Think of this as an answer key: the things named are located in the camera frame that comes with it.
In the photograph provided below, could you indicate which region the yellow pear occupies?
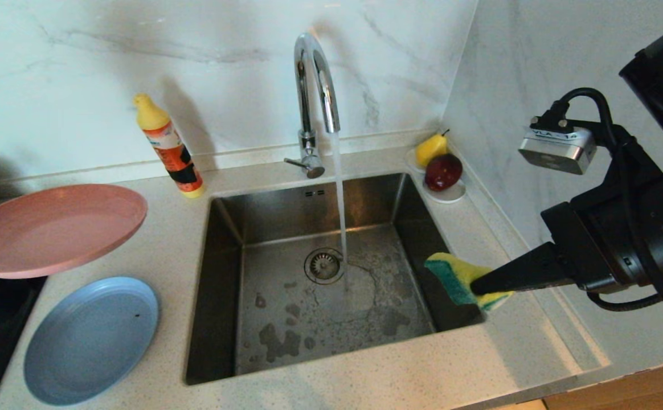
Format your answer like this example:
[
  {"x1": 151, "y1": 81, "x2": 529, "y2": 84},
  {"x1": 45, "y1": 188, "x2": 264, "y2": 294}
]
[{"x1": 416, "y1": 129, "x2": 451, "y2": 168}]

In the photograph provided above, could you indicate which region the round metal drain strainer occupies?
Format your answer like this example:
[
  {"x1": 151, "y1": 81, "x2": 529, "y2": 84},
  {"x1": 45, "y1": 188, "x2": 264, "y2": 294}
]
[{"x1": 304, "y1": 248, "x2": 346, "y2": 285}]

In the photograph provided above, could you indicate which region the small white dish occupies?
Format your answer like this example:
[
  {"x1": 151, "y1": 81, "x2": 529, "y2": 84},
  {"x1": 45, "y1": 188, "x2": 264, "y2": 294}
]
[{"x1": 405, "y1": 146, "x2": 468, "y2": 204}]

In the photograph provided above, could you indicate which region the chrome gooseneck faucet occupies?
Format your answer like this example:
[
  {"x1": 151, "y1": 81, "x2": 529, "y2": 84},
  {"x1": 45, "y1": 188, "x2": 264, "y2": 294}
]
[{"x1": 284, "y1": 32, "x2": 342, "y2": 179}]

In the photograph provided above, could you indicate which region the orange detergent bottle yellow cap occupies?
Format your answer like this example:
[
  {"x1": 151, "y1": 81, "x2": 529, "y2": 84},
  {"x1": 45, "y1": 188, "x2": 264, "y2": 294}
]
[{"x1": 134, "y1": 93, "x2": 206, "y2": 199}]

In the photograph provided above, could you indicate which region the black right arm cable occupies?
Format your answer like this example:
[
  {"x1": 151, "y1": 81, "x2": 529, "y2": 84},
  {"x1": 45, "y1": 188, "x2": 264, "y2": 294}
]
[{"x1": 548, "y1": 87, "x2": 663, "y2": 338}]

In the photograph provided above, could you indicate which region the thin black braided cable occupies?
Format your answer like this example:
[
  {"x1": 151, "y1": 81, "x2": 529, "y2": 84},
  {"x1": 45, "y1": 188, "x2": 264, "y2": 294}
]
[{"x1": 587, "y1": 273, "x2": 663, "y2": 313}]

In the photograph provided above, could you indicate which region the dark red apple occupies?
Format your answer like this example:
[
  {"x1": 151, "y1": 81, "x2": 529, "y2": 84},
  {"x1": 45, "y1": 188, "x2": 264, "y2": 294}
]
[{"x1": 424, "y1": 153, "x2": 464, "y2": 192}]

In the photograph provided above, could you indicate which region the blue plastic plate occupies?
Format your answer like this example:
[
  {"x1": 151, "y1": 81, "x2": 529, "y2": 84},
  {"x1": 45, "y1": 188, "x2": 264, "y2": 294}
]
[{"x1": 23, "y1": 276, "x2": 160, "y2": 407}]

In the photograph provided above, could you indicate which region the yellow fish-shaped sponge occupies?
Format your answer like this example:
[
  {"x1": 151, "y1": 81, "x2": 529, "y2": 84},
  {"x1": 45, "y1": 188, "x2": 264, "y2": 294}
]
[{"x1": 424, "y1": 252, "x2": 514, "y2": 312}]

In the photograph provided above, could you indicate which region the pink plastic plate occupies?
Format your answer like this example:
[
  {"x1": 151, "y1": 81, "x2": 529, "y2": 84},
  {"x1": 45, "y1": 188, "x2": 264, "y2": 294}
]
[{"x1": 0, "y1": 183, "x2": 149, "y2": 280}]

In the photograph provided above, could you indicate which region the stainless steel sink basin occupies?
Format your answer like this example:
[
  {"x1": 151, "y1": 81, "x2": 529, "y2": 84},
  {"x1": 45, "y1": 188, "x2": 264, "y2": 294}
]
[{"x1": 185, "y1": 173, "x2": 486, "y2": 386}]

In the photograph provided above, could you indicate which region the wooden cabinet panel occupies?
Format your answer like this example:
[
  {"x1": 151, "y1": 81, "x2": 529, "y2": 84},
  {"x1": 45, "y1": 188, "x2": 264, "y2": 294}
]
[{"x1": 542, "y1": 356, "x2": 663, "y2": 410}]

